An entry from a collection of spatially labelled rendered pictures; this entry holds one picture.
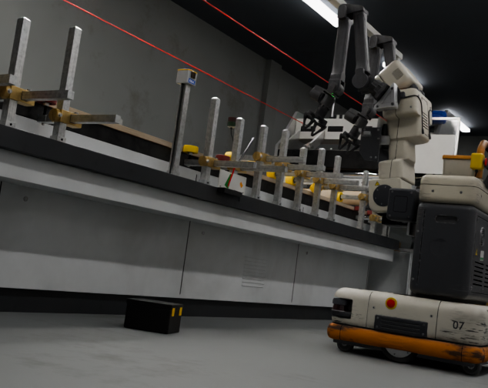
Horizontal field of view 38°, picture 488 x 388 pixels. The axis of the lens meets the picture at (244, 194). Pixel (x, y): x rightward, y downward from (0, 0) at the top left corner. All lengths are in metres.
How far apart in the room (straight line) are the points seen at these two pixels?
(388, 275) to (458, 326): 3.25
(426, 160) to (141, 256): 3.15
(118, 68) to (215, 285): 4.36
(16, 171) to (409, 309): 1.67
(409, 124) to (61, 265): 1.72
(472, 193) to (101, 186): 1.56
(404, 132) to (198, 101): 5.98
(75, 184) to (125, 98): 5.21
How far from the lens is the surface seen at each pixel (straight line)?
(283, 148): 4.31
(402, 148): 3.45
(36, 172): 2.86
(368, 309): 3.16
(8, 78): 2.45
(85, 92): 7.73
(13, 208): 3.06
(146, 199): 3.32
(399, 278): 6.23
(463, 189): 3.13
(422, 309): 3.09
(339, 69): 3.49
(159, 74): 8.63
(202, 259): 4.04
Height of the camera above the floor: 0.30
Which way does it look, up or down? 6 degrees up
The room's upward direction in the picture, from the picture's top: 8 degrees clockwise
